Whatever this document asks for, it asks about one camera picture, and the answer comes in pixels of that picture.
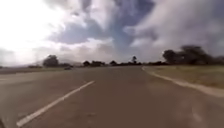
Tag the white painted centre line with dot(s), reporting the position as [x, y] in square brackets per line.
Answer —
[53, 104]

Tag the vehicle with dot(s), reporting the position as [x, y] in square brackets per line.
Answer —
[67, 68]

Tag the tall thin tree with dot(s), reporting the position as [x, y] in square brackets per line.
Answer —
[134, 59]

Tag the cluster of large trees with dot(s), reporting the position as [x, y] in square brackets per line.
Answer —
[191, 56]

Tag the dry grass field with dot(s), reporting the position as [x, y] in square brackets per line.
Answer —
[195, 74]

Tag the grey-brown asphalt road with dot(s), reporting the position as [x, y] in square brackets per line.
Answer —
[120, 100]

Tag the round dark tree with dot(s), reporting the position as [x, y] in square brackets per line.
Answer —
[50, 61]

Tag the distant row of trees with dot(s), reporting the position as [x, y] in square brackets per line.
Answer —
[98, 63]

